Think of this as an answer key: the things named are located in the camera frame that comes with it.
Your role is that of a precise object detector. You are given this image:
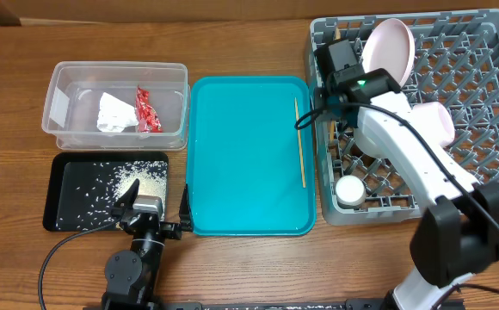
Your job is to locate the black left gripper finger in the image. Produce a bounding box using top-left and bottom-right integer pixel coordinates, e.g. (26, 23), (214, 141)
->
(178, 184), (194, 233)
(112, 178), (139, 211)

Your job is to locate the white round plate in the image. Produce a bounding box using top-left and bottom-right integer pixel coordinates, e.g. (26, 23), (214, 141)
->
(361, 18), (416, 87)

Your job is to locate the wooden chopstick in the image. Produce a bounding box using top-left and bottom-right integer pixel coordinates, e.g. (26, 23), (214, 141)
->
(294, 97), (306, 189)
(329, 28), (341, 140)

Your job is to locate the red snack wrapper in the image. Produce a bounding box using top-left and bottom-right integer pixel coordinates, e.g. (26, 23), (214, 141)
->
(135, 87), (163, 133)

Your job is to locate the pink bowl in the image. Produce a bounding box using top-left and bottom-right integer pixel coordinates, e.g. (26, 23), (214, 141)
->
(412, 102), (455, 147)

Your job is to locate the cream paper cup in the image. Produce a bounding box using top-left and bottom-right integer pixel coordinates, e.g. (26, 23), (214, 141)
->
(335, 175), (367, 209)

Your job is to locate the grey-white bowl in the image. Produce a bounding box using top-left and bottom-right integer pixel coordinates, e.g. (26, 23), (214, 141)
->
(354, 128), (383, 158)

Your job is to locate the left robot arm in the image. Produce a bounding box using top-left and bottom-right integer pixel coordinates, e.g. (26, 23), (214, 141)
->
(100, 180), (194, 310)

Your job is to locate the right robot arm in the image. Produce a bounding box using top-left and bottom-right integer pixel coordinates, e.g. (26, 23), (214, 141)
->
(317, 65), (499, 309)

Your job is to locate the black tray with rice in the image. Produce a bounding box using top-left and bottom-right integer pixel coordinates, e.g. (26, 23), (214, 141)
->
(42, 152), (169, 232)

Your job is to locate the teal plastic tray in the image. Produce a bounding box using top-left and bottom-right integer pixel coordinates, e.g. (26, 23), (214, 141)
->
(186, 76), (317, 237)

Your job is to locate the clear plastic bin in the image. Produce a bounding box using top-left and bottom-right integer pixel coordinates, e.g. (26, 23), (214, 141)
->
(41, 61), (190, 151)

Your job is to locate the grey dish rack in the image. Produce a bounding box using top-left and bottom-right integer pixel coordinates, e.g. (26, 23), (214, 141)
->
(315, 9), (499, 226)

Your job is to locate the black base bar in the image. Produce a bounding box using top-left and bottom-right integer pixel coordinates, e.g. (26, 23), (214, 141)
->
(163, 298), (388, 310)

